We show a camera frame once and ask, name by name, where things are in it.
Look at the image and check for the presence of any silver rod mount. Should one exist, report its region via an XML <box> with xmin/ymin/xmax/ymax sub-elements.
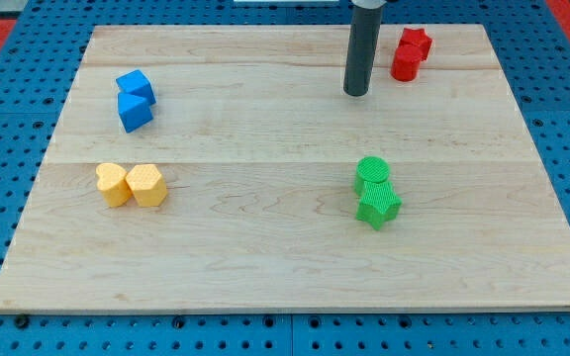
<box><xmin>351</xmin><ymin>0</ymin><xmax>387</xmax><ymax>9</ymax></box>

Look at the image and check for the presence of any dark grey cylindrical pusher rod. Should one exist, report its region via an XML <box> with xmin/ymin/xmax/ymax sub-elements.
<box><xmin>343</xmin><ymin>4</ymin><xmax>383</xmax><ymax>97</ymax></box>

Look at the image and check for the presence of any red star block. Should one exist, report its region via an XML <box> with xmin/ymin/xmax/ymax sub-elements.
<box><xmin>399</xmin><ymin>28</ymin><xmax>433</xmax><ymax>61</ymax></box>

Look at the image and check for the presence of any red circle block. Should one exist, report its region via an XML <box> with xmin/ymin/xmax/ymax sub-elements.
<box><xmin>390</xmin><ymin>44</ymin><xmax>422</xmax><ymax>82</ymax></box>

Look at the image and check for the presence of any green circle block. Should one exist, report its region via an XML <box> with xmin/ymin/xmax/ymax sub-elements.
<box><xmin>353</xmin><ymin>156</ymin><xmax>390</xmax><ymax>196</ymax></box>

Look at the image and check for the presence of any green star block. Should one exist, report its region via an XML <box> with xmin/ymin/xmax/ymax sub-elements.
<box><xmin>355</xmin><ymin>181</ymin><xmax>403</xmax><ymax>230</ymax></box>

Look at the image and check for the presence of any light wooden board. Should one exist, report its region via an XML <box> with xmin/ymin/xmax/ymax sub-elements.
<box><xmin>0</xmin><ymin>25</ymin><xmax>570</xmax><ymax>315</ymax></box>

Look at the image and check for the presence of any blue cube block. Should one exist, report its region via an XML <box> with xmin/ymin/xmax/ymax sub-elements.
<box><xmin>116</xmin><ymin>69</ymin><xmax>156</xmax><ymax>105</ymax></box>

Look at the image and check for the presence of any blue triangle block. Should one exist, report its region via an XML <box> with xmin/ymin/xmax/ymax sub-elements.
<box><xmin>117</xmin><ymin>92</ymin><xmax>153</xmax><ymax>134</ymax></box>

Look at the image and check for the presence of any yellow hexagon block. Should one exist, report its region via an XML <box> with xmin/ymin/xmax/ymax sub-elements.
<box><xmin>126</xmin><ymin>164</ymin><xmax>167</xmax><ymax>208</ymax></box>

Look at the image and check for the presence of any yellow heart block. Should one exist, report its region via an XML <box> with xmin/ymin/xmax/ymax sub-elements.
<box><xmin>96</xmin><ymin>162</ymin><xmax>133</xmax><ymax>208</ymax></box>

